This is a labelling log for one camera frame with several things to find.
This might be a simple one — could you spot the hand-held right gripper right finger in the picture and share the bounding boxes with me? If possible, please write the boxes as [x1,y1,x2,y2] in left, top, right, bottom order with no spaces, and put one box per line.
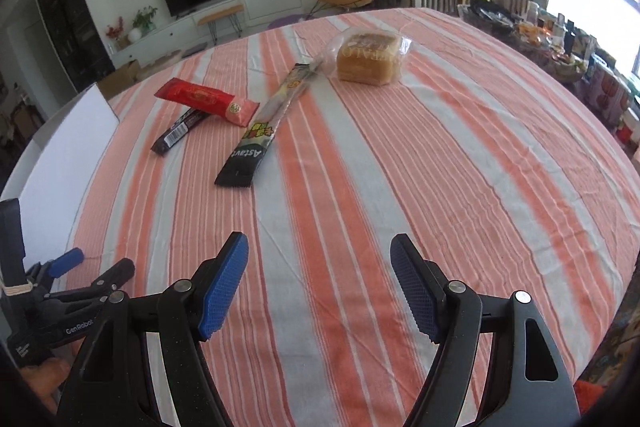
[390,233,581,427]

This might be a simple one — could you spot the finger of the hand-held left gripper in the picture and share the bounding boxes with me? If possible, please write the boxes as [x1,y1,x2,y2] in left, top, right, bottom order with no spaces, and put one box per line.
[50,258,137,308]
[27,248,84,290]

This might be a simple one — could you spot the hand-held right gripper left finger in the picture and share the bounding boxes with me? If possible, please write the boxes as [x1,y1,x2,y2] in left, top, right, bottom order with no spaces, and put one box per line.
[57,231,250,427]

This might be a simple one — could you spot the person's left hand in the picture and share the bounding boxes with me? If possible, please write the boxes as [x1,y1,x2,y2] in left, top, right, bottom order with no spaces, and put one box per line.
[19,341,83,413]

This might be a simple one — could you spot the white foam board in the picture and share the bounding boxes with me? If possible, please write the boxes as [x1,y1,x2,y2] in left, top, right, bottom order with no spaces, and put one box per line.
[0,84,121,218]

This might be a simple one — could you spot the orange white striped tablecloth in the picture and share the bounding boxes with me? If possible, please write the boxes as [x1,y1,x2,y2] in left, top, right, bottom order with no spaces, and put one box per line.
[67,7,632,427]

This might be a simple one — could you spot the black chocolate bar packet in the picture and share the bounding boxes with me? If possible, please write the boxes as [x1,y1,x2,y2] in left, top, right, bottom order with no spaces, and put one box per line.
[151,107,213,156]

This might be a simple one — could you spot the long black yellow snack packet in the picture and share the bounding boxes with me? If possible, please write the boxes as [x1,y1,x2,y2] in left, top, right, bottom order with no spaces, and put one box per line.
[215,63,321,188]

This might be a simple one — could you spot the red snack packet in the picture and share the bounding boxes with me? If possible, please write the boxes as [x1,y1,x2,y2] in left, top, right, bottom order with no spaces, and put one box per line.
[154,78,261,128]

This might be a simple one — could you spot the cardboard box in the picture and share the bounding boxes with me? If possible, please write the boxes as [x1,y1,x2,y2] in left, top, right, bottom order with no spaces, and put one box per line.
[97,59,144,100]

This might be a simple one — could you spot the bread loaf in clear bag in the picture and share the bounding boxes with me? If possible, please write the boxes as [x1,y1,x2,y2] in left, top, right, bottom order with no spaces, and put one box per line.
[320,32,413,86]

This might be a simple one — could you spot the red flowers in vase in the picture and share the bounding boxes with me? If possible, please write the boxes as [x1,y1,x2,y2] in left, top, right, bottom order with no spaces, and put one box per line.
[105,16,126,51]

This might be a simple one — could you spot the dark display cabinet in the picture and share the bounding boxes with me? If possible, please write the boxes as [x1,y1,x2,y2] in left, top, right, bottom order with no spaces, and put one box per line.
[32,0,116,94]

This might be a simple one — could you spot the green potted plant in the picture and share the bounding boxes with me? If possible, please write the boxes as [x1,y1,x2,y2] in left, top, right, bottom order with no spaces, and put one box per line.
[132,5,159,38]

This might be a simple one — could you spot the purple round mat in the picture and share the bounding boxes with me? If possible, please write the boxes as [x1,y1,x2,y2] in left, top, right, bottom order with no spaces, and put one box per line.
[269,14,307,31]

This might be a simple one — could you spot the wooden stool with metal legs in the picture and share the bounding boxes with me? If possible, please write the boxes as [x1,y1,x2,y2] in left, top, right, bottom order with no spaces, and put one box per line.
[197,5,246,44]

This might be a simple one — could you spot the row of assorted goods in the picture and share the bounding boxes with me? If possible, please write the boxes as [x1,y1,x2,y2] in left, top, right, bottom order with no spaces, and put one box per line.
[457,1,640,144]

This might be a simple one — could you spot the white television cabinet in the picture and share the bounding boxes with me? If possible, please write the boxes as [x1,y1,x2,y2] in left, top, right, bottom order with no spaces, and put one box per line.
[107,0,304,68]

